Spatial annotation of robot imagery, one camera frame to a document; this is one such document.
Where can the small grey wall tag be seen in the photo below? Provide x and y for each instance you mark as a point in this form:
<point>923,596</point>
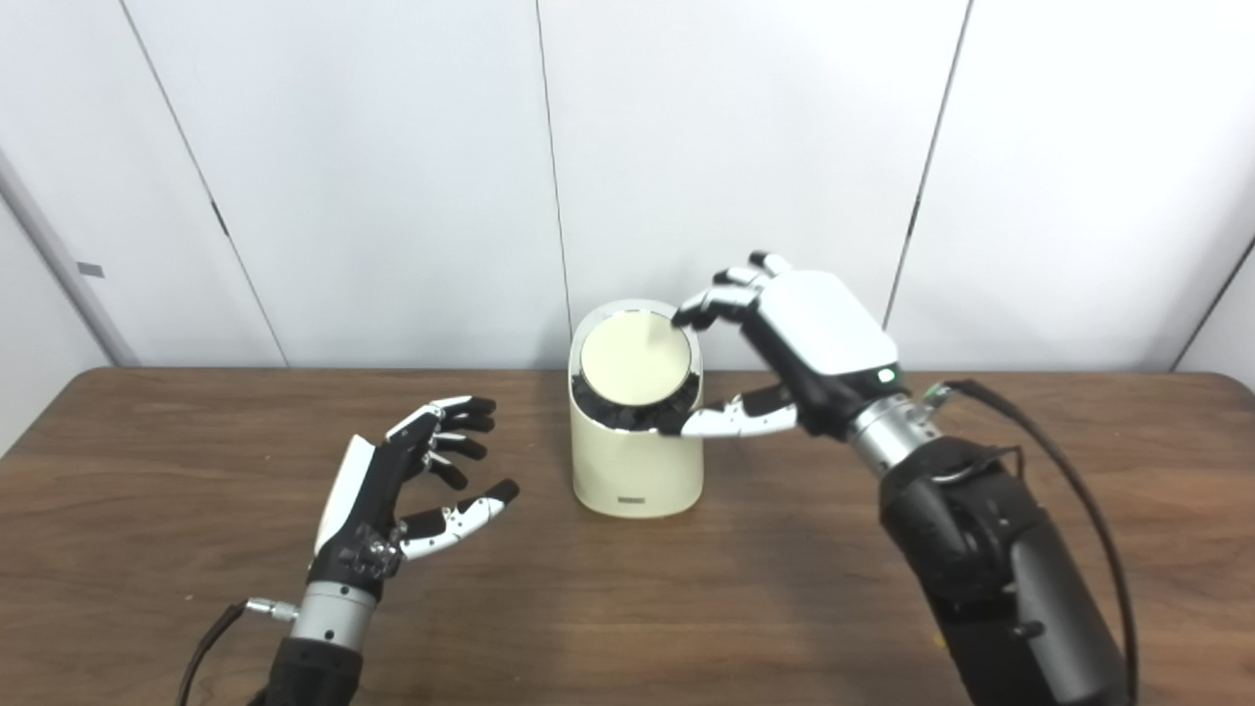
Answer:
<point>90,270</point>

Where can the round cream bin lid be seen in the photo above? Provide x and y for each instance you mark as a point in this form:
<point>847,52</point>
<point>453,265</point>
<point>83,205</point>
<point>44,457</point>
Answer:
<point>627,358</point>

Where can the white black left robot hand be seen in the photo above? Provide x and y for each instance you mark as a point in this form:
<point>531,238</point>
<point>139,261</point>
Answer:
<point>358,500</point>

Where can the cream-colored bin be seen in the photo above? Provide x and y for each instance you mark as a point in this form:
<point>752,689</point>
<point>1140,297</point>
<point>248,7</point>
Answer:
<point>627,471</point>

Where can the grey wall corner strip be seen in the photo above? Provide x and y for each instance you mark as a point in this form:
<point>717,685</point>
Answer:
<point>59,267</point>

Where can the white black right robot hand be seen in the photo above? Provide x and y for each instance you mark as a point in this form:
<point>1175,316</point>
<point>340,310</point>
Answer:
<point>824,324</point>

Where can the black wall panel hinge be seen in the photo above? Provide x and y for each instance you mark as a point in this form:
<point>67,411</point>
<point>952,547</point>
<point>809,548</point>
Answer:
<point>221,219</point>

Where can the black bin liner bag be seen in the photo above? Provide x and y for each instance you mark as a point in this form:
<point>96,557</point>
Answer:
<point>627,417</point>

